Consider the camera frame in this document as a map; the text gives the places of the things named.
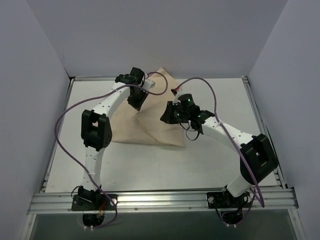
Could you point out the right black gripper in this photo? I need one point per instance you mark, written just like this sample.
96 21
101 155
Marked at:
169 115

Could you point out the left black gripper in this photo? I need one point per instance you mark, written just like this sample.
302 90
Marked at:
137 99

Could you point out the beige cloth mat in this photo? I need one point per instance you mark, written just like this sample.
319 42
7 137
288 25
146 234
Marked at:
145 126

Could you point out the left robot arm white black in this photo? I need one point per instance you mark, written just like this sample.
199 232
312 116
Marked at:
96 131

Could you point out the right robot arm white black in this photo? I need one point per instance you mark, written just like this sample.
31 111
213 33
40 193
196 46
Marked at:
257 157

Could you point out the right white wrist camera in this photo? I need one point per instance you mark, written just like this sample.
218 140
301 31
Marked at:
177 92

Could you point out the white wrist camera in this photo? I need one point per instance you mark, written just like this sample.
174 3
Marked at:
148 84
177 92

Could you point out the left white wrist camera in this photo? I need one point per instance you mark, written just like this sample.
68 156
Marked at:
148 84

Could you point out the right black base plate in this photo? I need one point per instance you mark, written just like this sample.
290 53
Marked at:
225 200

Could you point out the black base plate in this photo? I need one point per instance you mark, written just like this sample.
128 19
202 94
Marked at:
110 200
225 200

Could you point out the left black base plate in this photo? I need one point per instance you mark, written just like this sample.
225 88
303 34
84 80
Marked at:
110 200

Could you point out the aluminium front rail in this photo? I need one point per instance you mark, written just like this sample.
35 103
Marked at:
275 198

